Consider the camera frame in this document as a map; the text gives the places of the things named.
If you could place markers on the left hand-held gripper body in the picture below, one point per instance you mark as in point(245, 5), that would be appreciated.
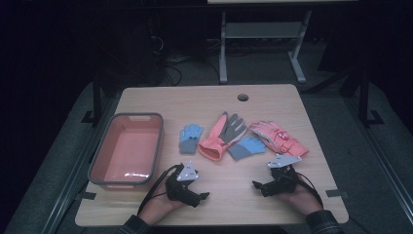
point(183, 191)

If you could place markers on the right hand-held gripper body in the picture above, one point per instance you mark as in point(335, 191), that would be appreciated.
point(281, 185)

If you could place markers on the blue grey knit glove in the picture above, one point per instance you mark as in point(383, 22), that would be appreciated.
point(246, 148)

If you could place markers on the pink and grey glove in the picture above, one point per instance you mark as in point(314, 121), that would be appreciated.
point(212, 143)

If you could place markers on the small blue grey glove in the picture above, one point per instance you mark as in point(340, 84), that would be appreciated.
point(190, 138)

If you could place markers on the pink basin with grey rim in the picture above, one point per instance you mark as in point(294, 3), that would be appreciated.
point(130, 152)

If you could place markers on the person's right hand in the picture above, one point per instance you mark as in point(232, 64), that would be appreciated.
point(303, 201)

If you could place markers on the person's left hand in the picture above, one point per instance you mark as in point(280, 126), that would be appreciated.
point(159, 206)

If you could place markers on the pink white padded glove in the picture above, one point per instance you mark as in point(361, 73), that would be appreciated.
point(281, 138)

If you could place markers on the black tape strip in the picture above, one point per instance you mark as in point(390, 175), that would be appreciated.
point(337, 193)
point(87, 195)

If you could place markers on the grey metal stand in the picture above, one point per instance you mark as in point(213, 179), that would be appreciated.
point(259, 30)

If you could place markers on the black stand post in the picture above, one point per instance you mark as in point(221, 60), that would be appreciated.
point(364, 97)
point(96, 97)

